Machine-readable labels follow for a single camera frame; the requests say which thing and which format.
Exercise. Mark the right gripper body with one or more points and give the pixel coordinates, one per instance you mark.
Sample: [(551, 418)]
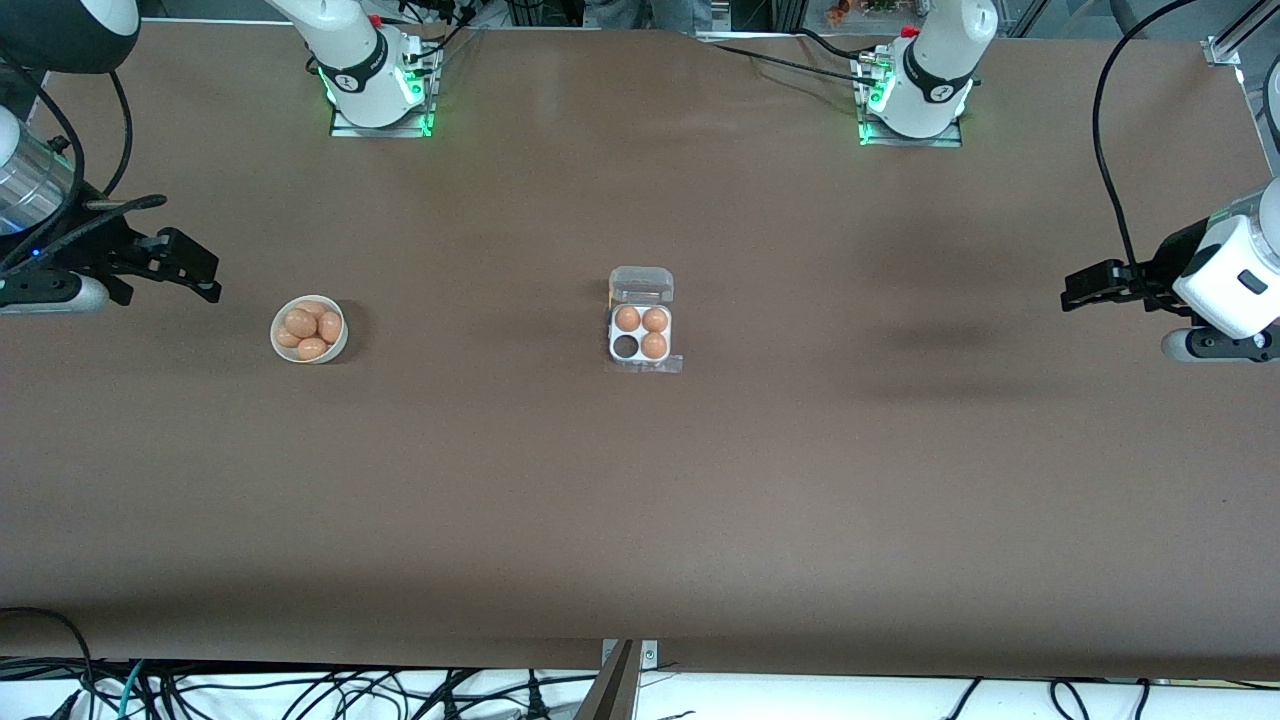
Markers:
[(100, 253)]

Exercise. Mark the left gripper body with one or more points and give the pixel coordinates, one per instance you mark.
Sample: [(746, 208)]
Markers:
[(1160, 268)]

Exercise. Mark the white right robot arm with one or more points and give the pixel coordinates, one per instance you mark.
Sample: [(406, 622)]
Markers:
[(350, 60)]

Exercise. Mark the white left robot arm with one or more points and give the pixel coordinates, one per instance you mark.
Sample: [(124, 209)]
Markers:
[(935, 75)]

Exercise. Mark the clear plastic egg box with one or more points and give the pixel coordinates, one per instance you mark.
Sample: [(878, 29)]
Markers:
[(641, 285)]

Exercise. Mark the white round bowl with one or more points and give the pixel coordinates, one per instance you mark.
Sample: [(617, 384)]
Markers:
[(340, 352)]

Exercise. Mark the orange red decoration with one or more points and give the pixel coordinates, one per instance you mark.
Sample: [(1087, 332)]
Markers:
[(860, 10)]

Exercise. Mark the aluminium frame profile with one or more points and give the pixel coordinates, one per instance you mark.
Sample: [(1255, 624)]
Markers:
[(1262, 110), (1240, 30)]

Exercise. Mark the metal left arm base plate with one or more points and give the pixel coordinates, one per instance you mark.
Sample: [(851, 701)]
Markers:
[(950, 140)]

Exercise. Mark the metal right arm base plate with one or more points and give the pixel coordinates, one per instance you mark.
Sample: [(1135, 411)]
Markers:
[(428, 110)]

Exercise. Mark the small metal bracket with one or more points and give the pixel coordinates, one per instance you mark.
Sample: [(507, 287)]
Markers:
[(650, 655)]

